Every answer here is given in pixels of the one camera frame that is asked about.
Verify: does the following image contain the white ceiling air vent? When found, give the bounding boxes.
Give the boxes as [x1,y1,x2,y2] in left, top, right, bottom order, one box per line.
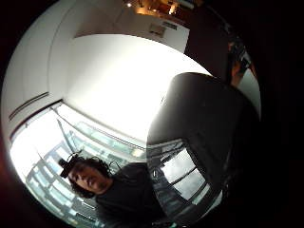
[147,21,179,38]

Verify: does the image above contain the warm ceiling spot lights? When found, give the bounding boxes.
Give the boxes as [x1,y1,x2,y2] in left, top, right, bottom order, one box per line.
[124,0,180,16]

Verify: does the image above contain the the person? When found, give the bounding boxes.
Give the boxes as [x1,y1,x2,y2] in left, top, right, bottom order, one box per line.
[58,154,170,228]

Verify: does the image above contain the black head-worn device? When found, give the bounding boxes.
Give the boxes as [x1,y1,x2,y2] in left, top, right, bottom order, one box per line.
[58,153,84,179]

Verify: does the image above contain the long ceiling slot diffuser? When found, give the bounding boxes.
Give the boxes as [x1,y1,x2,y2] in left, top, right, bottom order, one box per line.
[8,91,50,122]

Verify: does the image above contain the window frame with glass panes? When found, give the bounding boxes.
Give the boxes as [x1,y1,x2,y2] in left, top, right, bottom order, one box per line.
[9,104,148,228]

